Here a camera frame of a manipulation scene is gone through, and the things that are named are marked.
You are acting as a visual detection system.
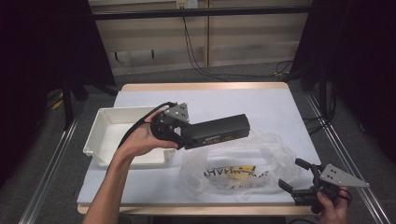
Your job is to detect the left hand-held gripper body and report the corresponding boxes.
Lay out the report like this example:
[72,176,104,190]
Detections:
[150,102,191,144]

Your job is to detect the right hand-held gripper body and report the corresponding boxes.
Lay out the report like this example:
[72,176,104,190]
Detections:
[291,163,371,216]

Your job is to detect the clear plastic bag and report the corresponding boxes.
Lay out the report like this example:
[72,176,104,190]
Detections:
[179,130,303,201]

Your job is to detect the black rectangular box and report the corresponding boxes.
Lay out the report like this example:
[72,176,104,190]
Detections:
[180,113,251,150]

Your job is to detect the white plastic bin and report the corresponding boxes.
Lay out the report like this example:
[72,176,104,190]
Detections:
[82,105,177,168]

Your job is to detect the person's right hand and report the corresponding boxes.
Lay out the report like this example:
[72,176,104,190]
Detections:
[316,187,350,224]

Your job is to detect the person's left hand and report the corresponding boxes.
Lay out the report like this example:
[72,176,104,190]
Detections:
[115,111,179,161]

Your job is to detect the black metal stand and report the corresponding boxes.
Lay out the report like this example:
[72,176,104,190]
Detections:
[318,62,332,123]
[61,76,75,131]

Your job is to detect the long wooden counter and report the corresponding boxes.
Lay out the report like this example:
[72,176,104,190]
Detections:
[88,0,313,77]

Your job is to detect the black curtain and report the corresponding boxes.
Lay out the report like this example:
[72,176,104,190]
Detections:
[0,0,117,188]
[289,0,396,164]

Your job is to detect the aluminium floor rail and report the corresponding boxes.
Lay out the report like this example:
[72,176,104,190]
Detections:
[304,92,385,224]
[18,111,86,224]

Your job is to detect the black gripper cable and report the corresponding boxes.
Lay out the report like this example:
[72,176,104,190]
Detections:
[117,101,177,149]

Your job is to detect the black floor cables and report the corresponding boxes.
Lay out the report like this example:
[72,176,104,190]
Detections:
[301,114,332,135]

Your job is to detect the black power cable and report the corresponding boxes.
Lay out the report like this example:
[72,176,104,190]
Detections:
[181,16,294,82]

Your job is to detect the white wall outlet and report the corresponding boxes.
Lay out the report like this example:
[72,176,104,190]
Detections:
[176,0,199,9]

